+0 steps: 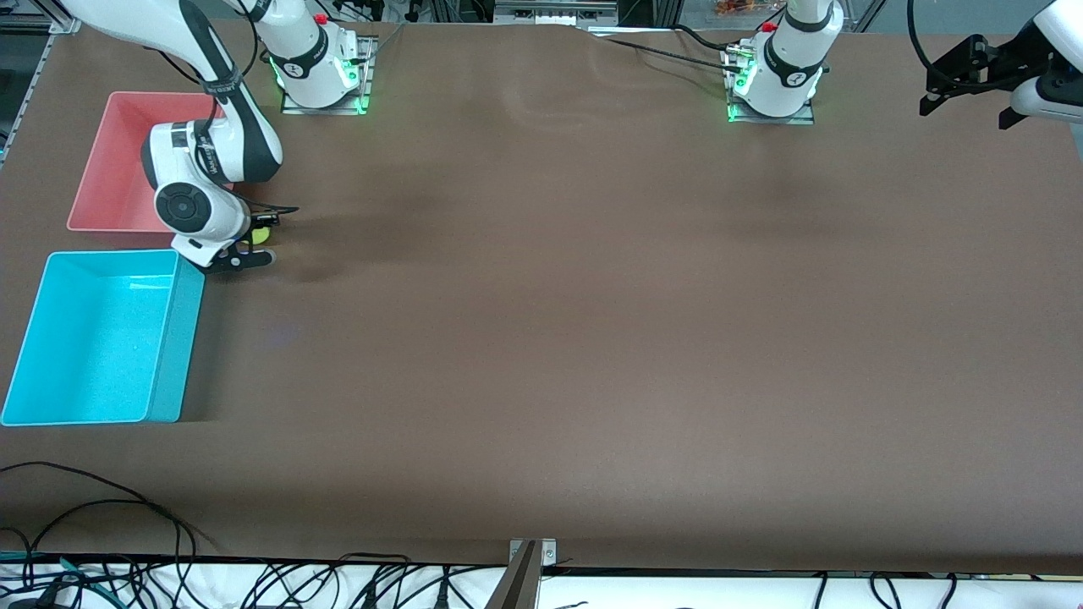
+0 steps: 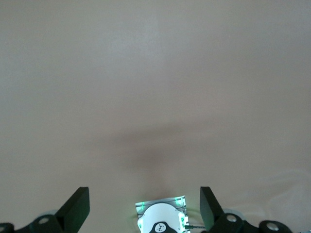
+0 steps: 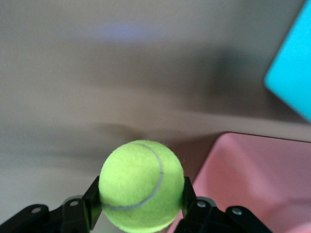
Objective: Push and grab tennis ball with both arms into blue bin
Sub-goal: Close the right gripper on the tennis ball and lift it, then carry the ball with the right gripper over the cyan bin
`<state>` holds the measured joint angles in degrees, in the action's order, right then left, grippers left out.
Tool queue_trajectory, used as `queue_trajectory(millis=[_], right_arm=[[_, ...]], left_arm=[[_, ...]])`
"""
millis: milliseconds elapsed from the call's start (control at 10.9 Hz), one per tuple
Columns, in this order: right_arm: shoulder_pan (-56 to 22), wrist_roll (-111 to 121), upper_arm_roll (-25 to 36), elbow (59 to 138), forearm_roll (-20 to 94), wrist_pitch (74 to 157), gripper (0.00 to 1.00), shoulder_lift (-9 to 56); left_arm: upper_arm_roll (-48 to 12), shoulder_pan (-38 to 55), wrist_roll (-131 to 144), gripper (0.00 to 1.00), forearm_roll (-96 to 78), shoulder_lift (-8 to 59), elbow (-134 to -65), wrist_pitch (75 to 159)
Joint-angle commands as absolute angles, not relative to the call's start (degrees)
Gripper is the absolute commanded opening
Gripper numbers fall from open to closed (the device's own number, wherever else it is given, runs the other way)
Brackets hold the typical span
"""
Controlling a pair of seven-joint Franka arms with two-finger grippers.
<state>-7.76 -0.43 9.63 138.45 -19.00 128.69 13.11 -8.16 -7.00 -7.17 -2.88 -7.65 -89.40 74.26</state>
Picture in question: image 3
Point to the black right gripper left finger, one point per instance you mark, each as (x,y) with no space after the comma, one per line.
(91,201)

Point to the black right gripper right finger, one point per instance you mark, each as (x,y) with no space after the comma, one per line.
(192,206)

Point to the yellow-green tennis ball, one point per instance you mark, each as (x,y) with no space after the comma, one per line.
(141,184)

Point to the pink plastic bin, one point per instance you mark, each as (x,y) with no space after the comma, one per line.
(255,174)

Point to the blue plastic bin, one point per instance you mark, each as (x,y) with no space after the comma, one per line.
(291,65)

